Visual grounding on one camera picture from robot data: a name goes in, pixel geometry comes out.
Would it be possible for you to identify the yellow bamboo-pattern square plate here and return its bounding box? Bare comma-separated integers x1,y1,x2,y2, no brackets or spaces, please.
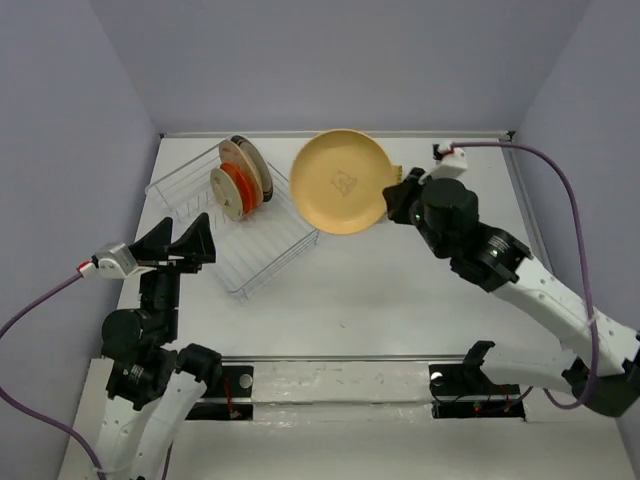
392,165,403,184

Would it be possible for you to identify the large yellow round plate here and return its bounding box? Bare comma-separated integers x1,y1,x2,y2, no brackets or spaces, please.
289,129,397,235

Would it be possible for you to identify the purple cable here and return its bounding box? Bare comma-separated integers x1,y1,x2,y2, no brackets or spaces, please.
449,141,601,409
0,259,106,476

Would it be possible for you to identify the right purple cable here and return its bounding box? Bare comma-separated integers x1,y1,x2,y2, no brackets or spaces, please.
449,141,601,409

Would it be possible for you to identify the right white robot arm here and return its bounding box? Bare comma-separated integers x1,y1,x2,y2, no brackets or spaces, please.
383,168,639,418

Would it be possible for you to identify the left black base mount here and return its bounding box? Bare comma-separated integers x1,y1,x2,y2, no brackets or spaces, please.
186,364,254,421

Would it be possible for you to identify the white plate green rim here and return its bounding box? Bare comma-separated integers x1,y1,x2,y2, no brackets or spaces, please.
231,135,273,202

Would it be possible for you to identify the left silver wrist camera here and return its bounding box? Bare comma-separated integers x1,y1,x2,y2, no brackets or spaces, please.
94,243,143,280

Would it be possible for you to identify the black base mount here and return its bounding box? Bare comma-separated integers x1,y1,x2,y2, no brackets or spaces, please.
429,363,526,420
186,364,254,421

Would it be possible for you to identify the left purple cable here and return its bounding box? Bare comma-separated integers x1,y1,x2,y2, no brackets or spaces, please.
0,259,106,476

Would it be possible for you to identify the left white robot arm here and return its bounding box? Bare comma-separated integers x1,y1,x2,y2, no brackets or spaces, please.
91,213,222,479

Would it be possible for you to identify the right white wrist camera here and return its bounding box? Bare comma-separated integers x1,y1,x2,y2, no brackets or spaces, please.
429,142,468,179

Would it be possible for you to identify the small cream floral plate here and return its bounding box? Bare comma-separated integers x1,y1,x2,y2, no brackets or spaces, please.
210,167,244,221

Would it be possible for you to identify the beige bird-pattern plate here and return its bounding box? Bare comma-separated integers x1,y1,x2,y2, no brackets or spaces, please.
218,139,264,206

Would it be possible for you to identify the white wire dish rack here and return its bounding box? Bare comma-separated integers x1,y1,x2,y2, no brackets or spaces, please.
145,141,319,297

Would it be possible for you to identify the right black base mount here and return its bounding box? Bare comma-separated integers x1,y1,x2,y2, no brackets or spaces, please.
429,363,526,420

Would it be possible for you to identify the orange round plate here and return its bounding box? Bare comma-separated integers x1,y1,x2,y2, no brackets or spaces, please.
220,162,257,215

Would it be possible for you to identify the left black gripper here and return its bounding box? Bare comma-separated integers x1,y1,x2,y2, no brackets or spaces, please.
132,209,218,338

